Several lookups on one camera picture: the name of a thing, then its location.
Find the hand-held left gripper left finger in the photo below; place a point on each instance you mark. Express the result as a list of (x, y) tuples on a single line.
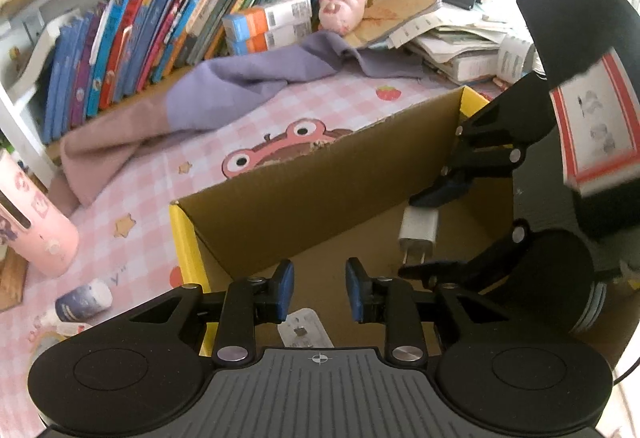
[(286, 288)]

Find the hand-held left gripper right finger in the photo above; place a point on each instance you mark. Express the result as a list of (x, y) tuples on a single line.
[(354, 288)]

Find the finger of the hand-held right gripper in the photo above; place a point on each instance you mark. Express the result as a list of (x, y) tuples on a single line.
[(447, 189), (450, 272)]

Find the white charger plug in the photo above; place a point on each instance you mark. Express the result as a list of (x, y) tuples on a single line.
[(419, 228)]

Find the yellow cardboard box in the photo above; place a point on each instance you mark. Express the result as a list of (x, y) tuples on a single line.
[(300, 198)]

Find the white blister packet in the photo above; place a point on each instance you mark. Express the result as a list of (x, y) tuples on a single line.
[(305, 325)]

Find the white paper roll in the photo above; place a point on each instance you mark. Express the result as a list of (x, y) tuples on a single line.
[(515, 60)]

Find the pile of papers and booklets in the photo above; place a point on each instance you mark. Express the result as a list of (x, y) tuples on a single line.
[(450, 43)]

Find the pink checked tablecloth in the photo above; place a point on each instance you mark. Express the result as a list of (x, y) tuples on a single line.
[(150, 198)]

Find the small dark blue bottle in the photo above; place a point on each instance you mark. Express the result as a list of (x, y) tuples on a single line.
[(80, 303)]

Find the pink plush pig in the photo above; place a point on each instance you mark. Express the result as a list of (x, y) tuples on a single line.
[(340, 10)]

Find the purple pink cloth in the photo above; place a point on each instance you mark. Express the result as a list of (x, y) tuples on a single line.
[(240, 78)]

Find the orange blue carton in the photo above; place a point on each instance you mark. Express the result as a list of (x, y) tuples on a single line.
[(270, 40), (265, 15)]

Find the pink water bottle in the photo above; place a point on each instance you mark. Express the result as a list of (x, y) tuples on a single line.
[(40, 233)]

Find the wooden board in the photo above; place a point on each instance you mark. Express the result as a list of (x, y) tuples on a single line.
[(10, 280)]

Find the row of colourful books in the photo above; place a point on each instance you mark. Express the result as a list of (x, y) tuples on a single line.
[(150, 33)]

